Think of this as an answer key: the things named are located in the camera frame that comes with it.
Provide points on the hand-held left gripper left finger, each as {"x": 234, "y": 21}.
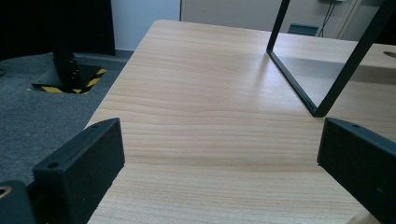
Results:
{"x": 79, "y": 168}

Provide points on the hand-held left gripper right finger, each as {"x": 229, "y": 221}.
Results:
{"x": 358, "y": 165}

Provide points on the black metal shelf rack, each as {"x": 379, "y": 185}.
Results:
{"x": 353, "y": 62}

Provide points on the black curtain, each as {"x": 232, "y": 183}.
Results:
{"x": 31, "y": 25}

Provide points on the beige office desk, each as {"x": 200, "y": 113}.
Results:
{"x": 233, "y": 14}

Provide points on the dark blue-grey wall panel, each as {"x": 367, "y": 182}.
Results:
{"x": 302, "y": 29}

